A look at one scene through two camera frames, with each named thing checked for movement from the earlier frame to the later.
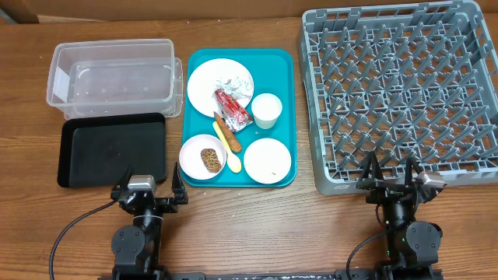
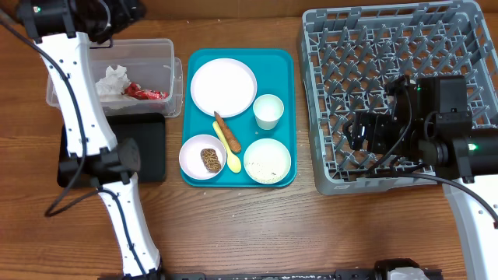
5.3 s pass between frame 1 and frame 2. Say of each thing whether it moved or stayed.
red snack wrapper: moved
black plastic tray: stayed
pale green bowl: stayed
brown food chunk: stayed
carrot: stayed
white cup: stayed
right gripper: moved
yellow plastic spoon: stayed
